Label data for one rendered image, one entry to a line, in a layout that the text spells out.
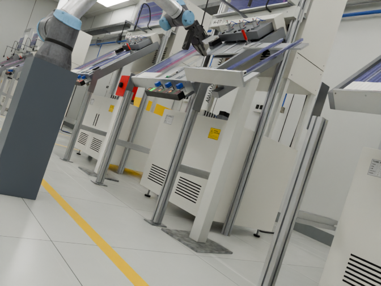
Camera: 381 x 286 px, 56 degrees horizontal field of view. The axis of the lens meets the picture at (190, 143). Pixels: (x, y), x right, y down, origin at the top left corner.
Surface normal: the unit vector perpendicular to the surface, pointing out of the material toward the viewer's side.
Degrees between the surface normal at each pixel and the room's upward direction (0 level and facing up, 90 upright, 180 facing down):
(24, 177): 90
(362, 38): 90
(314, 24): 90
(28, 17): 90
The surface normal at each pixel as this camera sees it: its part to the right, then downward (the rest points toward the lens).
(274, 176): 0.58, 0.18
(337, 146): -0.75, -0.26
